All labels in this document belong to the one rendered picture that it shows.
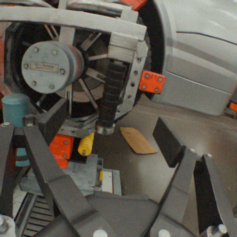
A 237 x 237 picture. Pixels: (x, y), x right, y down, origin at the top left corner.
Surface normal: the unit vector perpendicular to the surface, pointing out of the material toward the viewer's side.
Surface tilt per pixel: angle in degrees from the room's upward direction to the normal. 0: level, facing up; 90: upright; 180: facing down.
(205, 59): 90
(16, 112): 87
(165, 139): 90
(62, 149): 90
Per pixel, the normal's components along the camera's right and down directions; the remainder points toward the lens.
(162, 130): -0.97, -0.18
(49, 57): 0.06, 0.42
